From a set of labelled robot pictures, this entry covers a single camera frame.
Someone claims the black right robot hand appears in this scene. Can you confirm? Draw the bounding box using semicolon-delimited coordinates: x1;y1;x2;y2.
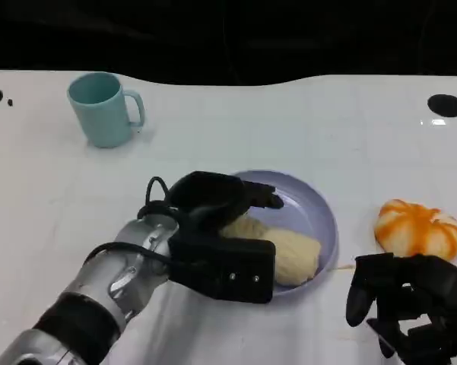
345;252;457;365

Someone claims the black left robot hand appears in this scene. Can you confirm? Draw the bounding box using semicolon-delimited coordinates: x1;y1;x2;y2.
167;170;285;234

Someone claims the orange and white toy bread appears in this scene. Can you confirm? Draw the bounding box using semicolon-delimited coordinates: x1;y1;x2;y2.
374;198;457;259

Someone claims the lilac plate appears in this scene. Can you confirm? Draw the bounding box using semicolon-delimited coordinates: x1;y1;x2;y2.
227;169;340;297

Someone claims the pale green mug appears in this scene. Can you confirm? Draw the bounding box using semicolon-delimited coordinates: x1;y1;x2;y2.
67;72;146;149

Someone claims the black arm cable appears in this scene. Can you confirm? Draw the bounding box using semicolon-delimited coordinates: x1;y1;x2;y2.
137;176;176;220

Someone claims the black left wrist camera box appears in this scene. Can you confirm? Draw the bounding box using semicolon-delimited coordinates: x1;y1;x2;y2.
168;231;277;305

